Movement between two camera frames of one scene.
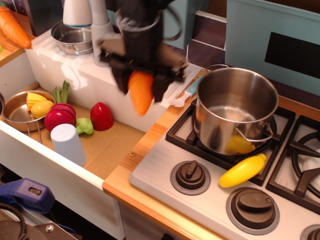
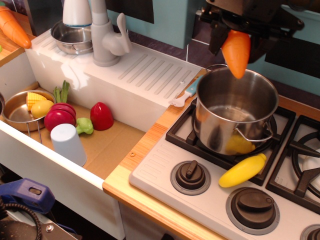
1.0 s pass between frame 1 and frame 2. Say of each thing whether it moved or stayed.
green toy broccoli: stayed
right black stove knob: stayed
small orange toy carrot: moved
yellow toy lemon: stayed
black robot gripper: moved
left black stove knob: stayed
